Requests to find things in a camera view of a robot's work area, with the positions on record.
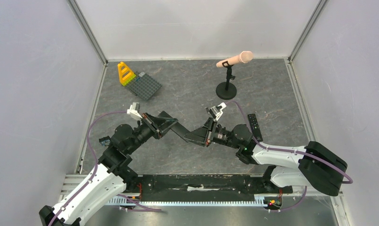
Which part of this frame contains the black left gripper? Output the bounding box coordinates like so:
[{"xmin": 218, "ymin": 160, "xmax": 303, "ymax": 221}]
[{"xmin": 126, "ymin": 111, "xmax": 177, "ymax": 153}]

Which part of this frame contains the black remote with buttons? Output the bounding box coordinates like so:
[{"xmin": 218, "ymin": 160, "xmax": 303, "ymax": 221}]
[{"xmin": 247, "ymin": 113, "xmax": 263, "ymax": 142}]

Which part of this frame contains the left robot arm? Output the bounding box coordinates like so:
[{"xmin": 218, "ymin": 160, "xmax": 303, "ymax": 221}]
[{"xmin": 39, "ymin": 110, "xmax": 178, "ymax": 226}]

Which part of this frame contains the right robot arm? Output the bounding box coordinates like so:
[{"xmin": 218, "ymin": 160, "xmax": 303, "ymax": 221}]
[{"xmin": 183, "ymin": 118, "xmax": 347, "ymax": 196}]

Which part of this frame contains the grey studded baseplate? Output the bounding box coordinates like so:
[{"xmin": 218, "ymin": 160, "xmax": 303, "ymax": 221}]
[{"xmin": 124, "ymin": 72, "xmax": 162, "ymax": 101}]

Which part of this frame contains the black microphone stand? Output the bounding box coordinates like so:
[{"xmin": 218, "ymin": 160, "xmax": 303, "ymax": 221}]
[{"xmin": 216, "ymin": 60, "xmax": 237, "ymax": 100}]

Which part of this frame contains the small blue black gadget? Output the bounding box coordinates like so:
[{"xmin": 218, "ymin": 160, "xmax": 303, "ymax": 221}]
[{"xmin": 99, "ymin": 136, "xmax": 111, "ymax": 146}]

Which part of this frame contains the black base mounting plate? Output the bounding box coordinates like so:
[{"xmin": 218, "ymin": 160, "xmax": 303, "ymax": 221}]
[{"xmin": 122, "ymin": 174, "xmax": 293, "ymax": 202}]

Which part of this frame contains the yellow toy ladder block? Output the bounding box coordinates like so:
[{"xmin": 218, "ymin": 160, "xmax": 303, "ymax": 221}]
[{"xmin": 117, "ymin": 62, "xmax": 136, "ymax": 86}]

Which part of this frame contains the pink microphone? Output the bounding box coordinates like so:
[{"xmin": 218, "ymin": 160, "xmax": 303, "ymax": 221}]
[{"xmin": 216, "ymin": 51, "xmax": 254, "ymax": 68}]

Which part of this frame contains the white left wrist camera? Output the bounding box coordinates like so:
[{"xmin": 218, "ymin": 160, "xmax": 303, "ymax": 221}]
[{"xmin": 126, "ymin": 102, "xmax": 142, "ymax": 121}]

